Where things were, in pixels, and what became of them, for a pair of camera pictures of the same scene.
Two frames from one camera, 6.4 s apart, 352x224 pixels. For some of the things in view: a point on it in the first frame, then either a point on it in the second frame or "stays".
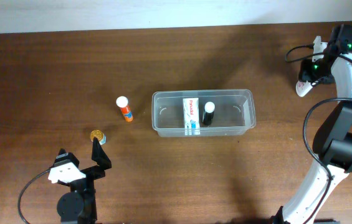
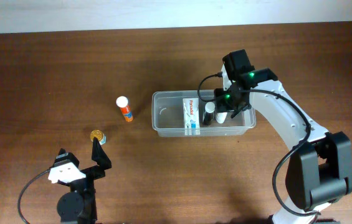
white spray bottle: [303, 88] -> [220, 117]
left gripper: [98, 156] stays
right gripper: [304, 74] -> [221, 106]
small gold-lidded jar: [101, 137] stays
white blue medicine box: [191, 116] stays
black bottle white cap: [209, 108] stays
